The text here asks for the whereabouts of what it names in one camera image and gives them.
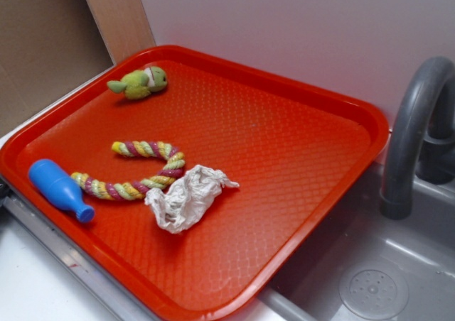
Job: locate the crumpled white paper towel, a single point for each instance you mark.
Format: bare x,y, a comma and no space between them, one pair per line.
187,199

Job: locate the multicolored twisted rope toy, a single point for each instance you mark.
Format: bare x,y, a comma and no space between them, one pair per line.
136,190

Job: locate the grey plastic toy sink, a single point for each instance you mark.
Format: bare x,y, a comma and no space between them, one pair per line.
360,265

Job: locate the grey plastic toy faucet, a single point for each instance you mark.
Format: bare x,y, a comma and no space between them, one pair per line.
422,140

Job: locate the green plush fish toy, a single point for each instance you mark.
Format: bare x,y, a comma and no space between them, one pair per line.
140,84

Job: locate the light wooden board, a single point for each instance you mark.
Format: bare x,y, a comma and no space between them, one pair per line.
123,26

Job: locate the blue plastic toy bottle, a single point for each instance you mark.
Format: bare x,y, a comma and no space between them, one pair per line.
60,189

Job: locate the red plastic serving tray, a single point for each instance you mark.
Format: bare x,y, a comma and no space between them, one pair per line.
293,148

